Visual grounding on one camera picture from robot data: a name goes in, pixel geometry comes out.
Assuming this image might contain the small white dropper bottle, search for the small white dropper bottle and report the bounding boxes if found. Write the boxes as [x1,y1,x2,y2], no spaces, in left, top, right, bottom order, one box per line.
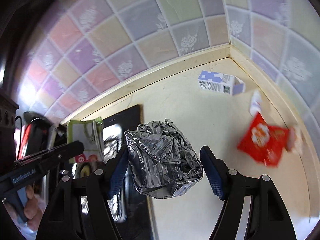
[249,90,262,117]

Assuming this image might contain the red black kettle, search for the red black kettle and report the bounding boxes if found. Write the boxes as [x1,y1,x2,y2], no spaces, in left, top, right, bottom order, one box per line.
[16,111,67,159]

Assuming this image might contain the left hand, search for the left hand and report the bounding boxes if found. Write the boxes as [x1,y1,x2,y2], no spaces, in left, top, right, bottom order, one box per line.
[4,184,45,231]

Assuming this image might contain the silver foil bag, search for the silver foil bag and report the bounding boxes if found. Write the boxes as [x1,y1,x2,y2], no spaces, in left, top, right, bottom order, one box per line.
[124,119,203,199]

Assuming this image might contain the red snack wrapper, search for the red snack wrapper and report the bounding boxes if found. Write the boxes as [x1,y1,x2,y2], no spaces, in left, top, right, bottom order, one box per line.
[237,113,303,167]

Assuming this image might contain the green white paper bag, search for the green white paper bag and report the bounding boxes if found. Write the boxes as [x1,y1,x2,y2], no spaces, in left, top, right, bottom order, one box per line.
[67,117,104,164]

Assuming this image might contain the black gas stove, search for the black gas stove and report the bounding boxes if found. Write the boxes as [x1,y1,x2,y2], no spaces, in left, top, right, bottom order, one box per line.
[72,104,157,240]

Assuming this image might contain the blue white milk carton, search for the blue white milk carton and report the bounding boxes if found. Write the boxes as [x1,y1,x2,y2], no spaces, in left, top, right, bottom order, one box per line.
[198,70,246,96]

